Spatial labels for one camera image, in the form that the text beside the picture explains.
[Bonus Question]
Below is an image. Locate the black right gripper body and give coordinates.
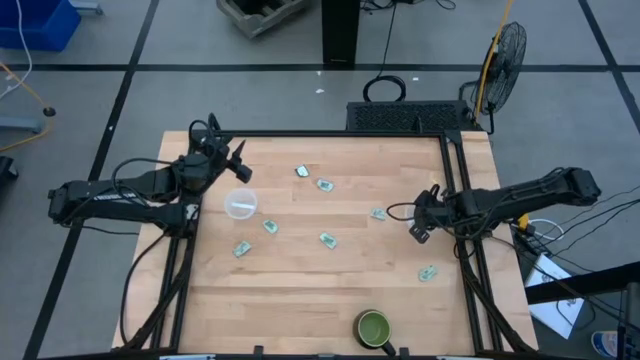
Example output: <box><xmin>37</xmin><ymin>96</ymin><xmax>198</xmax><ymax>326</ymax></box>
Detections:
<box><xmin>412</xmin><ymin>188</ymin><xmax>455</xmax><ymax>232</ymax></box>

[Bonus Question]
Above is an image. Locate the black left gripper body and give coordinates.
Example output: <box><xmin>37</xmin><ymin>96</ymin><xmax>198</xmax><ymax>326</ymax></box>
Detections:
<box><xmin>177</xmin><ymin>149</ymin><xmax>232</xmax><ymax>194</ymax></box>

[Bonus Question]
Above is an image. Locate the black perforated computer case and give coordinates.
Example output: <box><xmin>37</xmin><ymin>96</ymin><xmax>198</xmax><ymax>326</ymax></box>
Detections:
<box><xmin>345</xmin><ymin>99</ymin><xmax>477</xmax><ymax>134</ymax></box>

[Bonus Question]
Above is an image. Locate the green black ceramic mug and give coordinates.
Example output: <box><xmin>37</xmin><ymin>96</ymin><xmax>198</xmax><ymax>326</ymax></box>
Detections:
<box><xmin>352</xmin><ymin>308</ymin><xmax>398</xmax><ymax>357</ymax></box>

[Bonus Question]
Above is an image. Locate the grey moulded pallet tray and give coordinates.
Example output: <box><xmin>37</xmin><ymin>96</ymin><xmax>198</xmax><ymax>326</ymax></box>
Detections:
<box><xmin>215</xmin><ymin>0</ymin><xmax>312</xmax><ymax>40</ymax></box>

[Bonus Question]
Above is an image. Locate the white printed booklet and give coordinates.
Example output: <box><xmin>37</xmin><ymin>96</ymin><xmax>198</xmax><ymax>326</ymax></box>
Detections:
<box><xmin>524</xmin><ymin>252</ymin><xmax>587</xmax><ymax>341</ymax></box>

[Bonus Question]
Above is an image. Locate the black upright column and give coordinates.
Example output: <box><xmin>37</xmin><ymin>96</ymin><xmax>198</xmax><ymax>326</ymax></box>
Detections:
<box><xmin>321</xmin><ymin>0</ymin><xmax>362</xmax><ymax>67</ymax></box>

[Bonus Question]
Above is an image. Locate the black floor fan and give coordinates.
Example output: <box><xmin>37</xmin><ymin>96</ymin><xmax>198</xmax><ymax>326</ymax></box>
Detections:
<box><xmin>458</xmin><ymin>20</ymin><xmax>529</xmax><ymax>135</ymax></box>

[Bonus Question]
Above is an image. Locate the black beam beside table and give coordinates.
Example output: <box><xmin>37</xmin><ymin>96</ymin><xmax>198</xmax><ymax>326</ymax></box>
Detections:
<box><xmin>524</xmin><ymin>260</ymin><xmax>640</xmax><ymax>305</ymax></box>

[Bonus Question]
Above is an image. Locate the grey floor stand foot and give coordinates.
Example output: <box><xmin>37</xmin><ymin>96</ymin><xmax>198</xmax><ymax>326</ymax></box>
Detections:
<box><xmin>0</xmin><ymin>116</ymin><xmax>44</xmax><ymax>135</ymax></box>

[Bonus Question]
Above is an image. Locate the blue plastic bin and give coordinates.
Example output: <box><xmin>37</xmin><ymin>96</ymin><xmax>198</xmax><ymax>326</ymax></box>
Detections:
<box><xmin>0</xmin><ymin>0</ymin><xmax>83</xmax><ymax>53</ymax></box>

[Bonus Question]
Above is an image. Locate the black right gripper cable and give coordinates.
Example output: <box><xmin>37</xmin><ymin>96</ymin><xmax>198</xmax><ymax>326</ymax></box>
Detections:
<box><xmin>386</xmin><ymin>201</ymin><xmax>420</xmax><ymax>223</ymax></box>

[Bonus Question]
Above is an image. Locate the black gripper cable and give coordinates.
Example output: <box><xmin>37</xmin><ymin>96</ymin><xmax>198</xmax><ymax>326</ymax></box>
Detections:
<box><xmin>386</xmin><ymin>201</ymin><xmax>420</xmax><ymax>223</ymax></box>
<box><xmin>187</xmin><ymin>112</ymin><xmax>232</xmax><ymax>161</ymax></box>

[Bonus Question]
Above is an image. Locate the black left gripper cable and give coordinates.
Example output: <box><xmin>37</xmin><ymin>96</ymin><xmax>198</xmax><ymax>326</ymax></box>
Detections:
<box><xmin>187</xmin><ymin>112</ymin><xmax>232</xmax><ymax>161</ymax></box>

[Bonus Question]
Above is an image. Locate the black aluminium table frame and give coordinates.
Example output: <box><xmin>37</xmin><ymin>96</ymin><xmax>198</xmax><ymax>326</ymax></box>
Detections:
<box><xmin>113</xmin><ymin>127</ymin><xmax>540</xmax><ymax>359</ymax></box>

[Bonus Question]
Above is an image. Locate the coiled black floor cable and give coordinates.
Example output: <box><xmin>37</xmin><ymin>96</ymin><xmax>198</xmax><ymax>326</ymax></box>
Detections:
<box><xmin>361</xmin><ymin>0</ymin><xmax>408</xmax><ymax>104</ymax></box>

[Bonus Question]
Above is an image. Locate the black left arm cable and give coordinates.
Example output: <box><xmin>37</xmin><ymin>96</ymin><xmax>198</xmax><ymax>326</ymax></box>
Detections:
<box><xmin>118</xmin><ymin>230</ymin><xmax>172</xmax><ymax>347</ymax></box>

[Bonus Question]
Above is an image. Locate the yellow hanging cable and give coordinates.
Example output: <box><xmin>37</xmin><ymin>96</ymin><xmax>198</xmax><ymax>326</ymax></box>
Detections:
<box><xmin>473</xmin><ymin>0</ymin><xmax>517</xmax><ymax>122</ymax></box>

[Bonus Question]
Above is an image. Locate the yellow floor cable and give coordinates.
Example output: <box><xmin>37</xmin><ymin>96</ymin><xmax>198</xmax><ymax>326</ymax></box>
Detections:
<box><xmin>0</xmin><ymin>61</ymin><xmax>55</xmax><ymax>154</ymax></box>

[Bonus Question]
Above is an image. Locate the white floor cable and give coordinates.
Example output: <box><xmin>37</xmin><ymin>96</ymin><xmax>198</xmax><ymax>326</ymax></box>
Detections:
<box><xmin>0</xmin><ymin>0</ymin><xmax>34</xmax><ymax>101</ymax></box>

